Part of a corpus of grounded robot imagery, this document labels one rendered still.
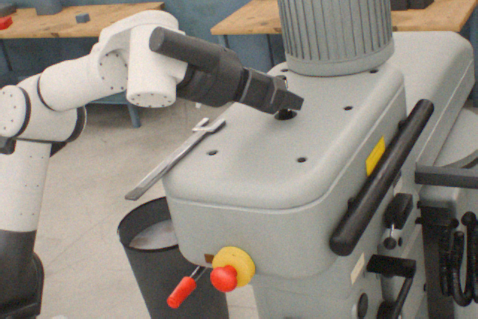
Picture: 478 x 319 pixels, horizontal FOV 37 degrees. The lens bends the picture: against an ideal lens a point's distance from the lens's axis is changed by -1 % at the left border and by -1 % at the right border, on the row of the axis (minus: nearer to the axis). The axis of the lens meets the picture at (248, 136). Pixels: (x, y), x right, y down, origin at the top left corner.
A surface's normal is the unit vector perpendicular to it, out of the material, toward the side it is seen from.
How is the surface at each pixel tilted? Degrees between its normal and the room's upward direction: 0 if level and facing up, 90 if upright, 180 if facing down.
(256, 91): 91
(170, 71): 68
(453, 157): 0
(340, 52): 90
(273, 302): 90
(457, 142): 0
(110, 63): 75
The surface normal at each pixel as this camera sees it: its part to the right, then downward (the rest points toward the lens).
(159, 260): -0.12, 0.50
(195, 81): -0.20, 0.24
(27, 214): 0.77, 0.17
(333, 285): -0.44, 0.45
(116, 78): 0.79, -0.17
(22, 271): 0.93, 0.22
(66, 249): -0.18, -0.89
